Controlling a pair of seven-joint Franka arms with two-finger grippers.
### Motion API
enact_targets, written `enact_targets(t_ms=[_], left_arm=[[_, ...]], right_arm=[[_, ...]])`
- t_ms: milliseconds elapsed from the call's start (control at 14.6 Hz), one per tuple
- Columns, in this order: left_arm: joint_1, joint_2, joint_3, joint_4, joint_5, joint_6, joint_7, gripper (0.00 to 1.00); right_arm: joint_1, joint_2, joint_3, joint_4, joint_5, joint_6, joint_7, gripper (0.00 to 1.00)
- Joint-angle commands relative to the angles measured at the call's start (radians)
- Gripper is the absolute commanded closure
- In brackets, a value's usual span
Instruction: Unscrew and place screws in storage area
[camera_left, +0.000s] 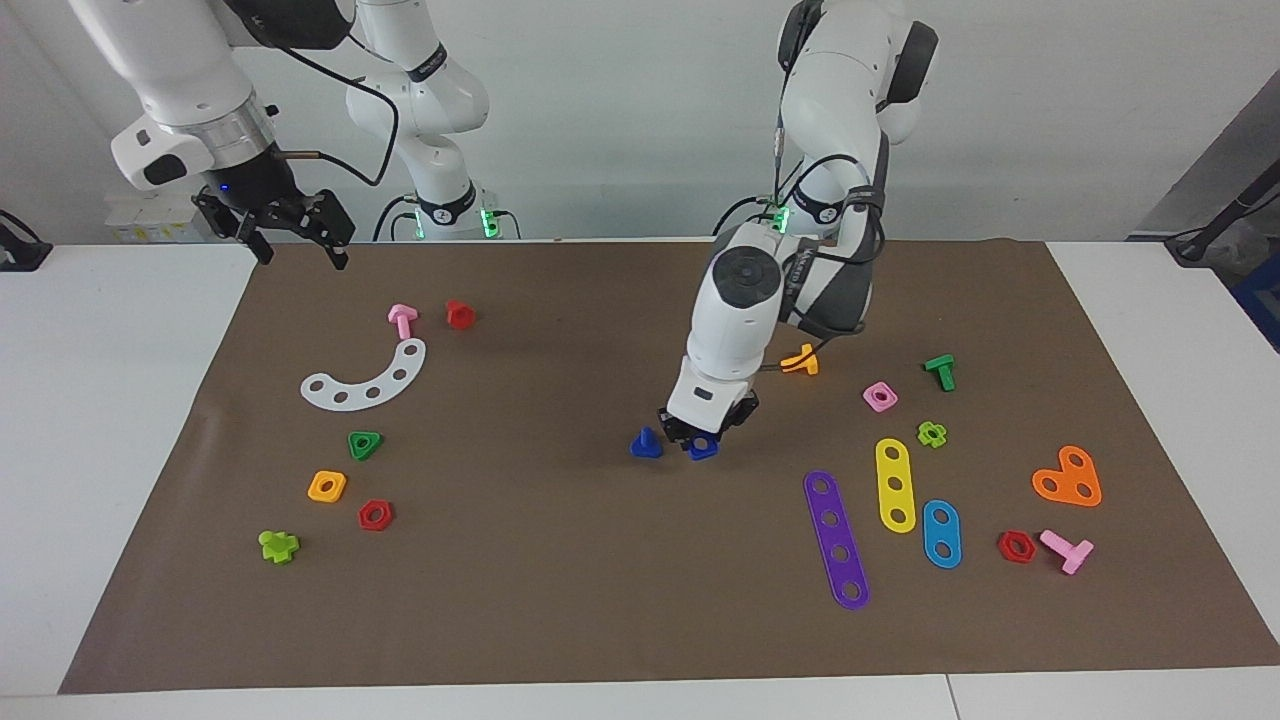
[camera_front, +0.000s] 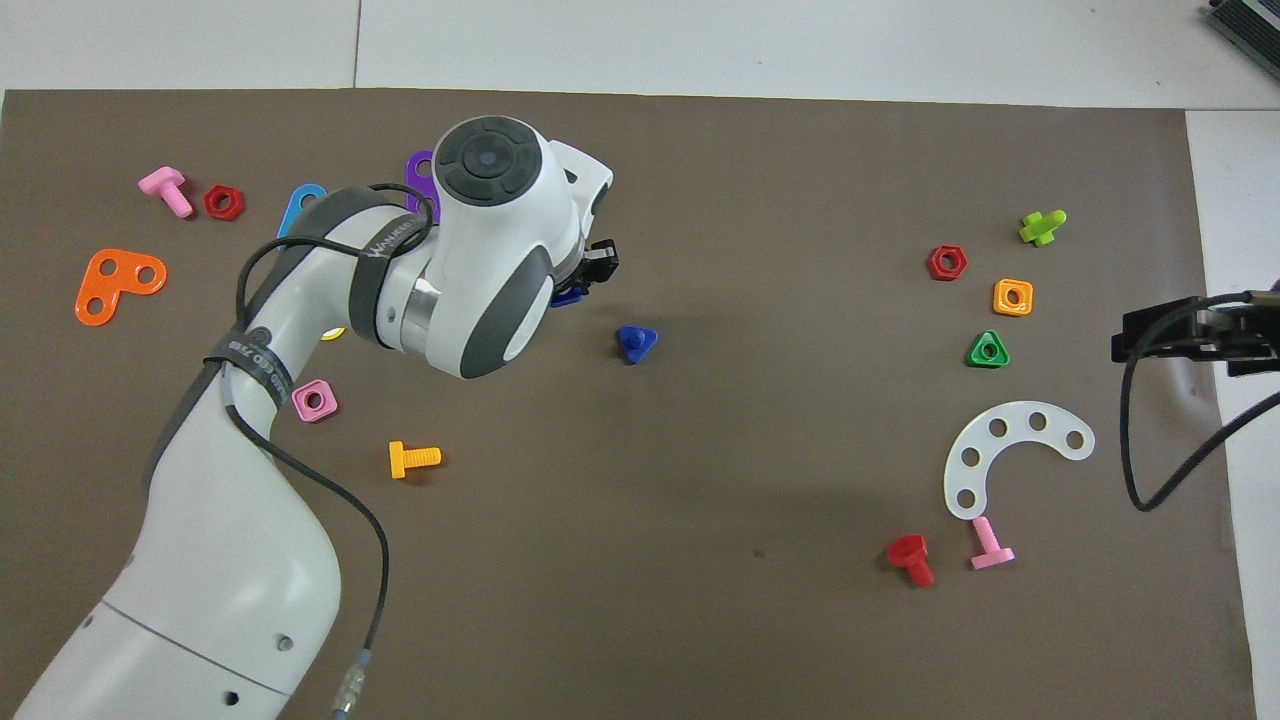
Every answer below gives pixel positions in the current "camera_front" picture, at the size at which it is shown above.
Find black ribbed electronics box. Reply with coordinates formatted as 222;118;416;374
1203;0;1280;59

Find brown table mat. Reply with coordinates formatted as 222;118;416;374
0;88;1258;720

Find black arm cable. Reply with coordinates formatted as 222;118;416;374
140;183;441;719
1120;288;1280;511

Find red plastic bolt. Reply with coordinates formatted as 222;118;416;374
886;534;936;589

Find orange three-hole plate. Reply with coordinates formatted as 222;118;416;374
75;248;169;327

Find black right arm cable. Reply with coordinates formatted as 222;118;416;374
1120;288;1280;511

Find purple four-hole strip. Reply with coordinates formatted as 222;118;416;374
404;150;441;226

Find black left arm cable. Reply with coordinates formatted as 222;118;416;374
140;183;441;719

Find orange plastic bolt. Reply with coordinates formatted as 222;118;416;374
388;440;442;480

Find pink plastic bolt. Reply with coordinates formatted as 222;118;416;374
138;166;194;219
969;515;1016;571

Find pink square nut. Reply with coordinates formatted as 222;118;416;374
292;379;339;423

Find blue two-hole strip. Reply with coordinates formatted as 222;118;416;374
276;183;329;239

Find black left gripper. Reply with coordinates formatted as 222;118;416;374
576;240;622;294

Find blue triangle-head bolt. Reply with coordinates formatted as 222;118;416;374
615;325;660;366

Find white curved five-hole plate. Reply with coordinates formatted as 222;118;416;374
943;401;1096;521

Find lime cross-head bolt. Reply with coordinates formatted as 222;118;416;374
1018;209;1068;247

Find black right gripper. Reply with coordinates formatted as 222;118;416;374
1110;288;1280;376

